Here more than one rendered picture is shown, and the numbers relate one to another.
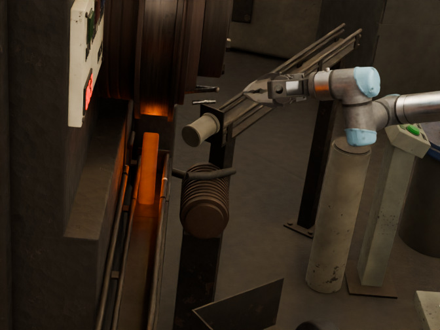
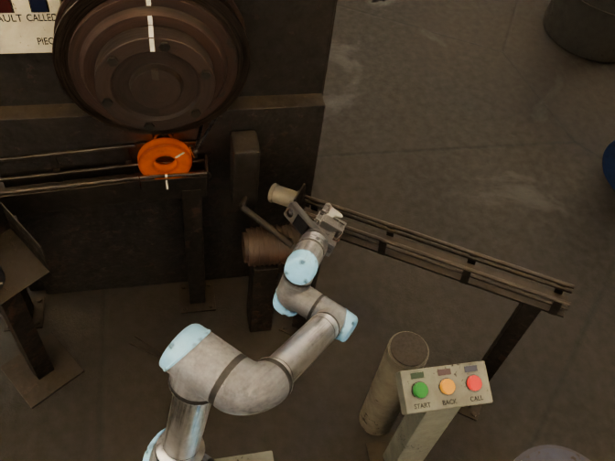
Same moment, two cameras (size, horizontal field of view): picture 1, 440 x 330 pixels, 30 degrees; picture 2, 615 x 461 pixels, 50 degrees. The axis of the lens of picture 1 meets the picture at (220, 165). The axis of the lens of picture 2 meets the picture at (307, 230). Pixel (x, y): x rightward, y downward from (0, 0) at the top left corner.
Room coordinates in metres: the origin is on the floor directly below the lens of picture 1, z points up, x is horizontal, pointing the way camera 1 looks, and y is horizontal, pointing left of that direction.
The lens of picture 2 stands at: (1.67, -1.22, 2.16)
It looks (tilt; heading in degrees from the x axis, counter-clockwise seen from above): 52 degrees down; 76
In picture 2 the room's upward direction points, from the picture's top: 9 degrees clockwise
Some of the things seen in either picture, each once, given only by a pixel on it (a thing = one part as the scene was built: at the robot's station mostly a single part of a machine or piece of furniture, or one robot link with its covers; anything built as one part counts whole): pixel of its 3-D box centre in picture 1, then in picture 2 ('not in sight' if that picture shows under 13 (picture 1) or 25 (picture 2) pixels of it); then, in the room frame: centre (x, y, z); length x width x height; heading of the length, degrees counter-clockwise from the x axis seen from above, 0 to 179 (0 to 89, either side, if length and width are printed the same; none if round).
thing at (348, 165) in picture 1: (336, 217); (391, 387); (2.23, -0.39, 0.26); 0.12 x 0.12 x 0.52
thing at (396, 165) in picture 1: (387, 201); (420, 428); (2.28, -0.55, 0.31); 0.24 x 0.16 x 0.62; 4
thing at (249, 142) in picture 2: (152, 141); (243, 167); (1.78, 0.17, 0.68); 0.11 x 0.08 x 0.24; 94
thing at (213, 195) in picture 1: (197, 260); (274, 279); (1.89, 0.03, 0.27); 0.22 x 0.13 x 0.53; 4
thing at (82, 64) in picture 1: (88, 38); (8, 20); (1.20, 0.23, 1.15); 0.26 x 0.02 x 0.18; 4
